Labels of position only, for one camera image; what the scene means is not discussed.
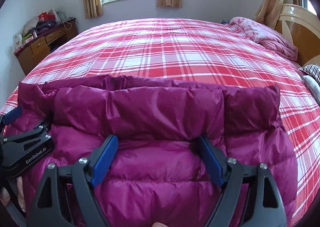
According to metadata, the magenta puffer jacket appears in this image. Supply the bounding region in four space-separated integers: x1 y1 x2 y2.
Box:
5 76 297 226

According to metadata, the pile of clothes on desk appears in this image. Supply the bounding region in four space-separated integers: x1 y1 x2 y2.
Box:
22 17 56 36

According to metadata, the person's left hand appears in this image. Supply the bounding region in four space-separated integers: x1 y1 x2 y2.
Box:
1 177 26 213

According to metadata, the person's right hand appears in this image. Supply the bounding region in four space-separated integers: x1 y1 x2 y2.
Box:
152 222 168 227

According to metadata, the brown wooden desk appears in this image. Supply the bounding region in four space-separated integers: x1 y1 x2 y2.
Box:
14 18 78 75

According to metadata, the white carton box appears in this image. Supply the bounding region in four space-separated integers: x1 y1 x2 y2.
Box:
13 33 23 50

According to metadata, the red gift bag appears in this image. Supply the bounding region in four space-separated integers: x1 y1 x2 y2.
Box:
38 10 56 21

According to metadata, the striped grey pillow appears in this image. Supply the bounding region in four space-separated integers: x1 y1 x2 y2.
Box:
299 64 320 104

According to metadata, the pink floral folded quilt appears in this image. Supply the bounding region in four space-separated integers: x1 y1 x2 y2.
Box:
229 16 298 62

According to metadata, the red plaid bed cover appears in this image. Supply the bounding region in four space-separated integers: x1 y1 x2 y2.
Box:
0 17 320 227

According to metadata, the wooden headboard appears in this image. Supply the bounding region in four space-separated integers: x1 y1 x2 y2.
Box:
275 4 320 66

